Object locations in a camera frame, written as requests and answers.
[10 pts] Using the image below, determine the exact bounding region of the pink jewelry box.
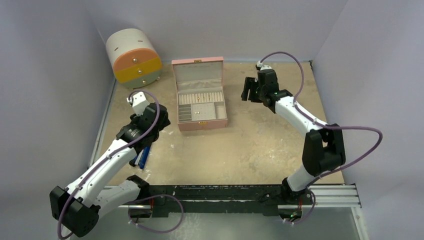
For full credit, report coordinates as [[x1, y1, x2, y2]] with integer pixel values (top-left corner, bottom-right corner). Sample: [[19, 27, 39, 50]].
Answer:
[[171, 56, 228, 132]]

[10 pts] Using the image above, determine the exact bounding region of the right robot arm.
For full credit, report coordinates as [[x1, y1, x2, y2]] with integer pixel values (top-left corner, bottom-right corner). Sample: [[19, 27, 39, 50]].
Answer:
[[241, 69, 346, 204]]

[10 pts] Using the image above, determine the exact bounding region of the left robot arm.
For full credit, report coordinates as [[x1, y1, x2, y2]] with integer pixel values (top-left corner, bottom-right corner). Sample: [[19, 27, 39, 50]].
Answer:
[[49, 103, 171, 240]]

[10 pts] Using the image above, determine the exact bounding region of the blue stapler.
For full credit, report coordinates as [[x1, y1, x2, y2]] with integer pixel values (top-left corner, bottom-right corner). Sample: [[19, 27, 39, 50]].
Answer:
[[129, 145, 152, 170]]

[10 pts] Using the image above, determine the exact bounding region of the round pastel drawer organizer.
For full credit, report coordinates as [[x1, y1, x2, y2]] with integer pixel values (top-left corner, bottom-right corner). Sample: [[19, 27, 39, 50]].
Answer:
[[105, 28, 163, 89]]

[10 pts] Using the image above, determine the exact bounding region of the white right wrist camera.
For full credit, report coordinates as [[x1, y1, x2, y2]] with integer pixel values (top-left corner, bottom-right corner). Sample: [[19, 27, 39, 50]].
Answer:
[[255, 60, 272, 71]]

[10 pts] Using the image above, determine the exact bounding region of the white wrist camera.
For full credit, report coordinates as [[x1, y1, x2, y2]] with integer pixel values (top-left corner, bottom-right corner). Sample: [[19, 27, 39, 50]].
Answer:
[[126, 91, 150, 116], [255, 60, 272, 71]]

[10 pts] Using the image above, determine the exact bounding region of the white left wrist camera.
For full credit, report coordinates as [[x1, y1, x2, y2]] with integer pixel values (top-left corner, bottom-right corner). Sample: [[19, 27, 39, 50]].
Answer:
[[126, 91, 150, 116]]

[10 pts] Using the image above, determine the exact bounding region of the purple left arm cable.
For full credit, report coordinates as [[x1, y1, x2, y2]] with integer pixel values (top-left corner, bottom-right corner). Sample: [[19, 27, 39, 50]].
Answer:
[[56, 90, 162, 240]]

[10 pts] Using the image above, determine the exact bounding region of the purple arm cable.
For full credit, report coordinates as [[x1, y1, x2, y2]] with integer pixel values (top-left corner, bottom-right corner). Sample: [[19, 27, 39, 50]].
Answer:
[[258, 51, 384, 190], [56, 90, 162, 240]]

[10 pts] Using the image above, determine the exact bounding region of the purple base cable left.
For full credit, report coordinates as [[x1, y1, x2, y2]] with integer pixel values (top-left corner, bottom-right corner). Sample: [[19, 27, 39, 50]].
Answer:
[[128, 194, 185, 234]]

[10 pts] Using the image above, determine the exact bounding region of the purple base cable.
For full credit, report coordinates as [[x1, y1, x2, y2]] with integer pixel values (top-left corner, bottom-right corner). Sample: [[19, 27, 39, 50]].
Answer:
[[128, 194, 185, 234], [282, 190, 318, 227]]

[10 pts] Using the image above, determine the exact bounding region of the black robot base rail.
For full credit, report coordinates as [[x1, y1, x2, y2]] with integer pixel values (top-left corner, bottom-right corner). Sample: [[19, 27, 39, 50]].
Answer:
[[127, 175, 314, 221]]

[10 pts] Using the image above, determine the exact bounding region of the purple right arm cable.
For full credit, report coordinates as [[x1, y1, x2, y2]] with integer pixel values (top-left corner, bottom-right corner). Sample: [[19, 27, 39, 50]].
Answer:
[[258, 51, 384, 190]]

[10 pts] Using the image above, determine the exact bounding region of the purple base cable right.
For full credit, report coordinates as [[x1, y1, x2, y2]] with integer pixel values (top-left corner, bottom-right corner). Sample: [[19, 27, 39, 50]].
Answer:
[[282, 190, 318, 227]]

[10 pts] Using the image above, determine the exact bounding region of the aluminium frame rail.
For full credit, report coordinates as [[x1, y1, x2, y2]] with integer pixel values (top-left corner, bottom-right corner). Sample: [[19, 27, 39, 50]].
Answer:
[[117, 185, 360, 211]]

